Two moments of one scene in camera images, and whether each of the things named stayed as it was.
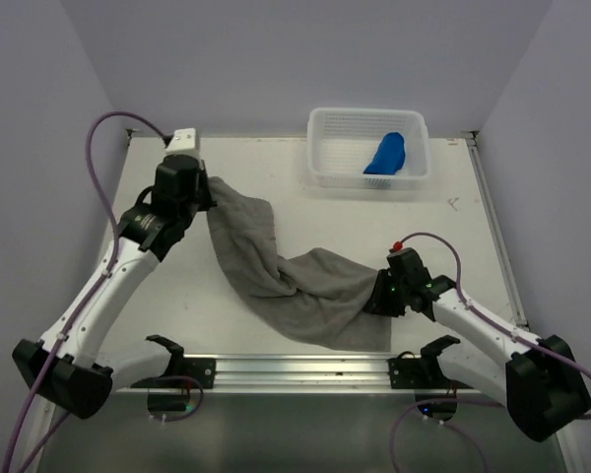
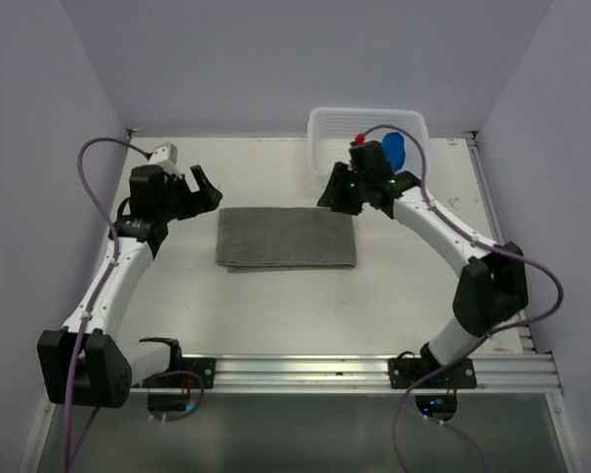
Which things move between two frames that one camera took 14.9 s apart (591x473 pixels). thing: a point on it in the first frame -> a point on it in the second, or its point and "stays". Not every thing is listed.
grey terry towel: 316,291 -> 250,238
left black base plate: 201,370 stays
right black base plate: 424,372 stays
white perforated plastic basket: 343,142 stays
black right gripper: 376,303 -> 333,194
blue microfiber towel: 390,155 stays
